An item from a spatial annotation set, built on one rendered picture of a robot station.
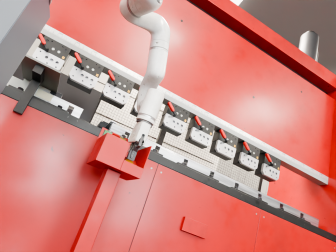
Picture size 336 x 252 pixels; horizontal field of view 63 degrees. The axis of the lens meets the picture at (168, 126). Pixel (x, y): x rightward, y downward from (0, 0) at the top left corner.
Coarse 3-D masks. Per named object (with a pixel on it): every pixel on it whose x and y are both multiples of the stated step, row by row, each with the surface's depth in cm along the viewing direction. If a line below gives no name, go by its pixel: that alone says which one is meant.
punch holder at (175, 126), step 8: (176, 104) 176; (168, 112) 172; (176, 112) 174; (184, 112) 177; (160, 120) 176; (168, 120) 170; (176, 120) 172; (160, 128) 175; (168, 128) 171; (176, 128) 171; (184, 128) 173; (176, 136) 179
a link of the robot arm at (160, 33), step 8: (120, 8) 124; (128, 8) 121; (128, 16) 125; (136, 16) 124; (144, 16) 127; (152, 16) 127; (160, 16) 128; (136, 24) 127; (144, 24) 127; (152, 24) 126; (160, 24) 127; (152, 32) 128; (160, 32) 127; (168, 32) 130; (152, 40) 128; (160, 40) 127; (168, 40) 130
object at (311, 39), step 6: (306, 36) 270; (312, 36) 268; (318, 36) 272; (300, 42) 274; (306, 42) 267; (312, 42) 265; (300, 48) 269; (306, 48) 263; (312, 48) 262; (312, 54) 260
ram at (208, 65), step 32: (64, 0) 160; (96, 0) 169; (64, 32) 156; (96, 32) 164; (128, 32) 174; (192, 32) 196; (224, 32) 209; (128, 64) 168; (192, 64) 189; (224, 64) 201; (256, 64) 216; (192, 96) 182; (224, 96) 194; (256, 96) 207; (288, 96) 223; (320, 96) 240; (224, 128) 187; (256, 128) 200; (288, 128) 214; (320, 128) 230; (288, 160) 205; (320, 160) 220
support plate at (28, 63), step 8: (24, 56) 121; (24, 64) 128; (32, 64) 126; (40, 64) 123; (24, 72) 137; (48, 72) 128; (56, 72) 126; (48, 80) 136; (56, 80) 133; (48, 88) 146; (56, 88) 142
